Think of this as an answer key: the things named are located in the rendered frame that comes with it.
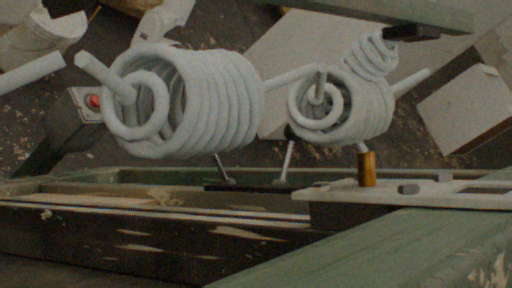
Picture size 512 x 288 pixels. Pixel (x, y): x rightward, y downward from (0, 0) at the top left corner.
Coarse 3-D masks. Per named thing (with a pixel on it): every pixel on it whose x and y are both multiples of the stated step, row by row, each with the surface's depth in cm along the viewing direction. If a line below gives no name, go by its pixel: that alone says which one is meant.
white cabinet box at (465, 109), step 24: (480, 72) 557; (432, 96) 587; (456, 96) 571; (480, 96) 557; (504, 96) 585; (432, 120) 587; (456, 120) 571; (480, 120) 556; (504, 120) 548; (456, 144) 571; (480, 144) 598
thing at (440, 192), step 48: (384, 48) 50; (336, 192) 51; (384, 192) 49; (432, 192) 48; (0, 240) 87; (48, 240) 80; (96, 240) 74; (144, 240) 68; (192, 240) 64; (240, 240) 60; (288, 240) 56
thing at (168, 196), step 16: (48, 192) 144; (64, 192) 140; (80, 192) 136; (96, 192) 133; (112, 192) 129; (128, 192) 126; (144, 192) 123; (160, 192) 120; (176, 192) 118; (192, 192) 115; (208, 192) 113; (224, 192) 110; (240, 192) 108; (256, 192) 106; (208, 208) 113; (224, 208) 111; (240, 208) 108; (256, 208) 106; (272, 208) 104; (288, 208) 102; (304, 208) 100
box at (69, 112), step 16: (64, 96) 167; (80, 96) 166; (48, 112) 172; (64, 112) 167; (80, 112) 164; (48, 128) 173; (64, 128) 168; (80, 128) 164; (96, 128) 169; (64, 144) 169; (80, 144) 174
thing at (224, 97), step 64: (256, 0) 33; (320, 0) 35; (384, 0) 41; (64, 64) 25; (128, 64) 33; (192, 64) 32; (320, 64) 42; (128, 128) 32; (192, 128) 31; (256, 128) 36; (320, 128) 47; (384, 128) 53
